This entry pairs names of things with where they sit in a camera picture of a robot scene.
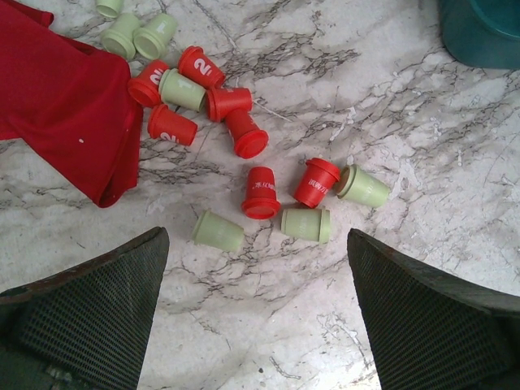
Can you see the red capsule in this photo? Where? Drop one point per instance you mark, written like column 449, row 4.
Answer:
column 260, row 194
column 319, row 177

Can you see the red capsule cluster one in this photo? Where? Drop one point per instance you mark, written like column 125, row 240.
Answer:
column 195, row 65

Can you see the red capsule cluster three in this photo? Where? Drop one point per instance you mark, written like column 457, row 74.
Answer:
column 222, row 101

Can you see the red capsule lower right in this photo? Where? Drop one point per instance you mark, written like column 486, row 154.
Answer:
column 319, row 177

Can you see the red capsule lower middle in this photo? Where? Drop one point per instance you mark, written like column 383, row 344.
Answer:
column 260, row 194

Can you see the green capsule in cluster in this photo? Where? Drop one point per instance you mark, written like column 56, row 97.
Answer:
column 179, row 90

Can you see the green capsule far left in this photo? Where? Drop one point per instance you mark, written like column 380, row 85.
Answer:
column 109, row 8

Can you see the red capsule cluster two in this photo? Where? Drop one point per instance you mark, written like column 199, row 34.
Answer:
column 166, row 124

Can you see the teal storage basket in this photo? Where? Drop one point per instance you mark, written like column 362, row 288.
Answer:
column 481, row 34

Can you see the red cloth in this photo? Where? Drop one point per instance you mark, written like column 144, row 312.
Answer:
column 69, row 102

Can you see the red capsule cluster four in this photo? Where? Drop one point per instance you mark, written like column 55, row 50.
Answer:
column 249, row 140

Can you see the green capsule lower middle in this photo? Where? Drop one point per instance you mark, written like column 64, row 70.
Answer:
column 307, row 224

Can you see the green capsule pair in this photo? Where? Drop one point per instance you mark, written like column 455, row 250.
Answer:
column 151, row 41
column 118, row 38

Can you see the red capsule cluster five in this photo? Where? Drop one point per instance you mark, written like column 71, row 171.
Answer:
column 144, row 87

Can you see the green capsule lower left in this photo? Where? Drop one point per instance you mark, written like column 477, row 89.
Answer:
column 214, row 230

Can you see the green capsule beside basket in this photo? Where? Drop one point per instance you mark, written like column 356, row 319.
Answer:
column 357, row 186

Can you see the green capsule pair left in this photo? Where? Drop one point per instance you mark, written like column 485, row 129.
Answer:
column 118, row 38

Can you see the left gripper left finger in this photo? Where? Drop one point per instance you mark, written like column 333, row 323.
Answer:
column 87, row 327

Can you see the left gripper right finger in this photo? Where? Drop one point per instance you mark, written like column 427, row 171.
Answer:
column 429, row 329

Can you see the green capsule pair right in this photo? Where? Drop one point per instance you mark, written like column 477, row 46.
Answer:
column 151, row 41

